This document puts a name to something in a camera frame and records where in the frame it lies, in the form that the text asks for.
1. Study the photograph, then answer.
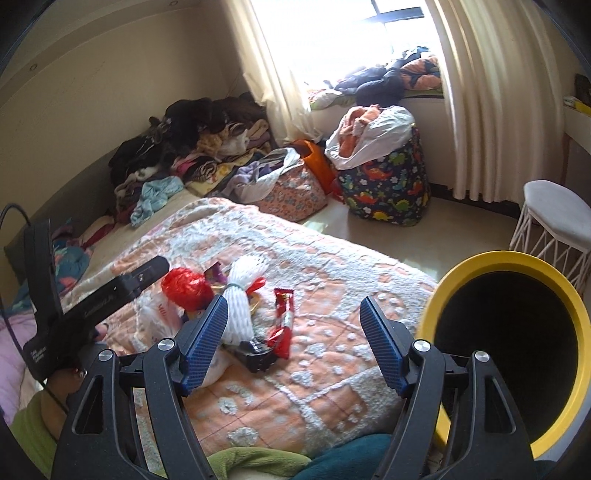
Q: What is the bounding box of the red plastic bag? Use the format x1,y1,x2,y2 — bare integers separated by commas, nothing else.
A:
161,267,215,312

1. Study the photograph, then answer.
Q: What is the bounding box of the black cable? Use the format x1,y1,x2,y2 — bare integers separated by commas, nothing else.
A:
0,202,29,224

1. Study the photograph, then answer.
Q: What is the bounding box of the window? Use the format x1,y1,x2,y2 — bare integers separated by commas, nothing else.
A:
254,0,439,93

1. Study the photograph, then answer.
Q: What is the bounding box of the cream sheer curtain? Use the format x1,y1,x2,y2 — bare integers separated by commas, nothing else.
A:
217,0,324,144

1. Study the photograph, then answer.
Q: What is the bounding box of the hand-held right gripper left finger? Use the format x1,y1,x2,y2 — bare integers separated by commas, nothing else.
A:
51,294,230,480

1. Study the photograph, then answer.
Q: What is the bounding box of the pink blanket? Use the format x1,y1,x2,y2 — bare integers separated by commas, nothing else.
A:
0,314,42,411

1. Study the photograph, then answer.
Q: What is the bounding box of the person's left forearm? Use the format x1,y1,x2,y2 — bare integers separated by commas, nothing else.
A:
11,369,75,476

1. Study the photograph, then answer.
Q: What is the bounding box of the white bag of orange clothes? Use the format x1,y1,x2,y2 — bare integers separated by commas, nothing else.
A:
324,105,415,169

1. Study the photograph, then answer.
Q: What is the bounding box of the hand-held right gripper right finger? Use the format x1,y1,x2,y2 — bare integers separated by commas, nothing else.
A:
359,296,539,480

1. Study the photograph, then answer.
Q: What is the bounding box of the clothes heap on windowsill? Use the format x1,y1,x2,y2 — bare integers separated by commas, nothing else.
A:
307,46,441,109

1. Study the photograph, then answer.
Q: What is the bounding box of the red snack wrapper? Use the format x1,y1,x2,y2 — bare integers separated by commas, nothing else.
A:
265,288,296,360

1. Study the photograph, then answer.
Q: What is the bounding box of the pile of mixed clothes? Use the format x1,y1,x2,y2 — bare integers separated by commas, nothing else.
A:
108,92,278,227

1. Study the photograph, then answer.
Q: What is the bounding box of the teal fleece cloth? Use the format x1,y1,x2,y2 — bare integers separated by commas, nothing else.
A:
291,434,393,480

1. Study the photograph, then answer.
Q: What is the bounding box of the peach white textured blanket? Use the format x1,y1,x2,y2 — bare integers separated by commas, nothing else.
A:
60,198,439,462

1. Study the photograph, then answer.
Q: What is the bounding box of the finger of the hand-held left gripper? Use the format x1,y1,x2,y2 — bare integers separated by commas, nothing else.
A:
116,256,171,296

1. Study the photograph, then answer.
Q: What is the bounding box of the white desk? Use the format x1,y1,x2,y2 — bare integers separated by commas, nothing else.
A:
561,74,591,158

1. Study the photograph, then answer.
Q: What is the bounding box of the white wire frame stool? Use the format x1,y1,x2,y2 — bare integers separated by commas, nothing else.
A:
509,180,591,296

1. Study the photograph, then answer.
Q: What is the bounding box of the white foam net sleeve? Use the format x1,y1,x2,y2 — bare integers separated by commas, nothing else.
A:
221,256,269,347

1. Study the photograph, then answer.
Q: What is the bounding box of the cream pleated curtain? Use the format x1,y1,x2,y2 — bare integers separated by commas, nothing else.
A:
425,0,578,204

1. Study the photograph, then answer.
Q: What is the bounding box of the colourful patterned cloth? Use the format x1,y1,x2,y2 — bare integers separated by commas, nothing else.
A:
51,222,93,291

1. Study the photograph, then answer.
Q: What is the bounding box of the green fleece cloth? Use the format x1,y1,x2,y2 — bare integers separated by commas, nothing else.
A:
203,447,312,478

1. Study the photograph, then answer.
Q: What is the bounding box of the yellow rimmed black bin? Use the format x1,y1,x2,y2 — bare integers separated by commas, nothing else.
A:
416,250,591,462

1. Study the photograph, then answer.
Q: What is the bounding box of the light blue cloth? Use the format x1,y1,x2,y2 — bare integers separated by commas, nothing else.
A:
130,176,185,227

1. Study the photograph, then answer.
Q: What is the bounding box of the black packet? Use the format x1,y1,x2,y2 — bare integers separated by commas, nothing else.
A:
233,339,278,374

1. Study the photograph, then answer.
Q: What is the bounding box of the dinosaur print laundry bag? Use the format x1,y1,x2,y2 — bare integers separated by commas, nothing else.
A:
335,127,432,227

